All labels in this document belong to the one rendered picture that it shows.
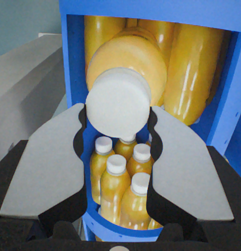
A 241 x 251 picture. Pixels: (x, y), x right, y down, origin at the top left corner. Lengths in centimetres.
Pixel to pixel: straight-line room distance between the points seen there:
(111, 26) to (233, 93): 20
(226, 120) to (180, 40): 12
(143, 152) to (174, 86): 19
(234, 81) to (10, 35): 152
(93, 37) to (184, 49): 14
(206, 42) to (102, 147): 30
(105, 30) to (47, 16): 117
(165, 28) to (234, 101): 14
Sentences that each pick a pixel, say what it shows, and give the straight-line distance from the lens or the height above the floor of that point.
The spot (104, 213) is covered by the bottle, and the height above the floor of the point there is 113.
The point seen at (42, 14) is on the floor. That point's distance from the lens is 149.
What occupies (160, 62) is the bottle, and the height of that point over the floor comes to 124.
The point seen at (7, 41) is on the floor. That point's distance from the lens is 163.
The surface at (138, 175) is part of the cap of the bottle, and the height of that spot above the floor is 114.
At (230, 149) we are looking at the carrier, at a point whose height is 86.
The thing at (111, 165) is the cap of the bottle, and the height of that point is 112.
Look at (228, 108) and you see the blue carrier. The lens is 23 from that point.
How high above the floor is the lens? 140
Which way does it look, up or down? 56 degrees down
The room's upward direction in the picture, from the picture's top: 180 degrees counter-clockwise
